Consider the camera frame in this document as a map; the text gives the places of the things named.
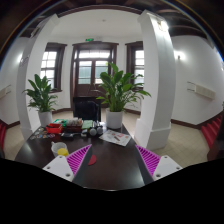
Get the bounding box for black chair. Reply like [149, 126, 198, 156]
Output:
[73, 97, 101, 121]

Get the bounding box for green exit sign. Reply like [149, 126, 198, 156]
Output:
[85, 38, 94, 42]

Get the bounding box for potted plant on floor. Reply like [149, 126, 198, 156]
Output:
[24, 74, 57, 127]

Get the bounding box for white pillar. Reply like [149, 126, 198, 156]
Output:
[134, 10, 176, 150]
[15, 13, 61, 141]

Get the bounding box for clear plastic measuring cup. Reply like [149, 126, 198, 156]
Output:
[51, 142, 67, 156]

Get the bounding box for wooden window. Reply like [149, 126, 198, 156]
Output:
[40, 42, 66, 92]
[126, 41, 144, 90]

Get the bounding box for right wooden window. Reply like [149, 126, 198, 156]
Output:
[126, 41, 144, 90]

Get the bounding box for right white pillar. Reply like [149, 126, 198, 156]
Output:
[134, 10, 176, 150]

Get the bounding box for colourful card mat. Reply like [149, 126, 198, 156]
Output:
[30, 127, 55, 140]

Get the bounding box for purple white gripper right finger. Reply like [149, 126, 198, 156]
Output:
[136, 145, 182, 181]

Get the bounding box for potted plant on table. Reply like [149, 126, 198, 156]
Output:
[99, 63, 150, 129]

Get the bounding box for red stairs carpet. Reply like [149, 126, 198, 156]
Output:
[201, 115, 222, 148]

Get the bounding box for red flat round piece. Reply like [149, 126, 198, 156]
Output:
[88, 155, 97, 166]

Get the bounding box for white wall radiator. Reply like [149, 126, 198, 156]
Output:
[187, 82, 216, 100]

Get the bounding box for black headphones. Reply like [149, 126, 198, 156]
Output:
[89, 121, 103, 136]

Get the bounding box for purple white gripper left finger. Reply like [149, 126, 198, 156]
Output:
[44, 145, 92, 182]

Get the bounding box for left wooden window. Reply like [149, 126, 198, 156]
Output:
[40, 42, 66, 92]

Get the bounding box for white paper sheet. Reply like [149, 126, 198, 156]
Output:
[100, 130, 131, 146]

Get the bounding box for red plastic box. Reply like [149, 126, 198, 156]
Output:
[46, 123, 63, 134]

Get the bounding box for brown snack box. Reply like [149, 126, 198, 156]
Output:
[65, 118, 83, 132]

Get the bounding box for left white pillar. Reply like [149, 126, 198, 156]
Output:
[15, 13, 61, 141]

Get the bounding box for green book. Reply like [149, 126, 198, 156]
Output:
[82, 120, 93, 129]

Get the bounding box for brown wooden door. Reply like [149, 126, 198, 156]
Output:
[70, 41, 118, 104]

